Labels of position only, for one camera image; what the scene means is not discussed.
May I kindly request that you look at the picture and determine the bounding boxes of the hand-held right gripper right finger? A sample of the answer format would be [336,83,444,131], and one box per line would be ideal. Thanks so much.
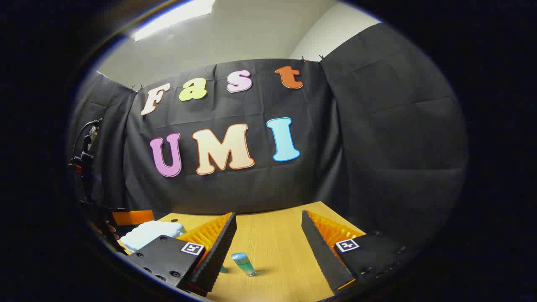
[301,210,406,294]

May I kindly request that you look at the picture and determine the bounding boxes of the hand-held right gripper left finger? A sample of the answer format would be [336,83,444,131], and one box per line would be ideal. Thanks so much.
[126,212,238,294]

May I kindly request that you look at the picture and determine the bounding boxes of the light blue suitcase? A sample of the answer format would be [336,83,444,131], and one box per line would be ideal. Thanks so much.
[120,220,187,255]

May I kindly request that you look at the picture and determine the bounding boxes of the blue skincare bottle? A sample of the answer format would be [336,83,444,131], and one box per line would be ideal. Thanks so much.
[231,252,258,277]

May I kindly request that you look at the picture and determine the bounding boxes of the ceiling light panel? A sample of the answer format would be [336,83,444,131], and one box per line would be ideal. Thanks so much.
[133,0,215,42]

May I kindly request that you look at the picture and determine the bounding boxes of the black cable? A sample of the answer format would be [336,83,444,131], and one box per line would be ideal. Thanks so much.
[73,120,102,155]

